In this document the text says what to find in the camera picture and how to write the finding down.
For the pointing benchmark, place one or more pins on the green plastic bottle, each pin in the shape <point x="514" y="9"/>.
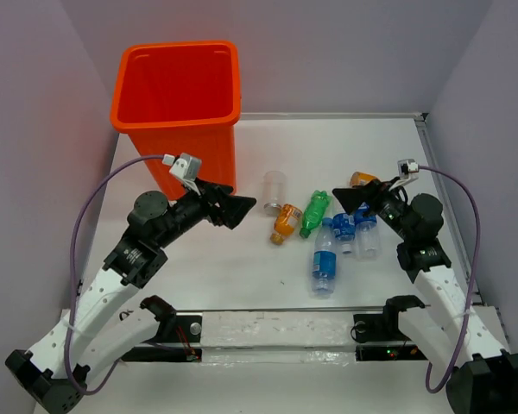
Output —
<point x="314" y="213"/>

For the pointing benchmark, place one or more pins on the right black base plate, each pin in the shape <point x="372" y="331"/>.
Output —
<point x="374" y="342"/>

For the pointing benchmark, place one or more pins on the clear plastic jar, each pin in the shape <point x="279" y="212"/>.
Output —
<point x="272" y="192"/>

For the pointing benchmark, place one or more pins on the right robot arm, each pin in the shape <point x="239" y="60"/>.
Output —
<point x="479" y="374"/>

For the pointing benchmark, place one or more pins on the long blue label water bottle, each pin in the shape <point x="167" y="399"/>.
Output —
<point x="324" y="265"/>

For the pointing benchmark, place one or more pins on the clear unlabelled water bottle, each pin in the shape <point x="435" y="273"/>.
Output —
<point x="367" y="235"/>

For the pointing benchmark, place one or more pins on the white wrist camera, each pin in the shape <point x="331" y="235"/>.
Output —
<point x="184" y="168"/>
<point x="408" y="171"/>

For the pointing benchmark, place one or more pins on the orange plastic bin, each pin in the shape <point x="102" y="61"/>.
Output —
<point x="181" y="97"/>

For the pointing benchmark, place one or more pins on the short blue label water bottle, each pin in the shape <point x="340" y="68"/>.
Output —
<point x="344" y="230"/>

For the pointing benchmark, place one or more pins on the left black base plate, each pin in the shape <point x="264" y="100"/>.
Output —
<point x="178" y="343"/>

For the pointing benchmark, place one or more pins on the orange juice bottle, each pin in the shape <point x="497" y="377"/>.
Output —
<point x="285" y="224"/>

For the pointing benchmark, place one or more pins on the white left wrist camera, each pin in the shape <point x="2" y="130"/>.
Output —
<point x="184" y="168"/>

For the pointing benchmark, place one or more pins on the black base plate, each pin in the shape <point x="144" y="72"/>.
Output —
<point x="178" y="343"/>
<point x="374" y="342"/>

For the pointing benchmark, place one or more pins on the white foam strip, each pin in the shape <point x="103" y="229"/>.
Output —
<point x="280" y="337"/>

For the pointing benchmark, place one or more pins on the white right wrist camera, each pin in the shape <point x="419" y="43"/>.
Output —
<point x="408" y="171"/>

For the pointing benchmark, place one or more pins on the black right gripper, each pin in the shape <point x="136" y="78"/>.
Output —
<point x="350" y="197"/>

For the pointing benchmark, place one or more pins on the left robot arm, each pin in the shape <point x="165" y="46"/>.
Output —
<point x="58" y="369"/>

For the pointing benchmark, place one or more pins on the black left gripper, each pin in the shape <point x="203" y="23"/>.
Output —
<point x="236" y="207"/>

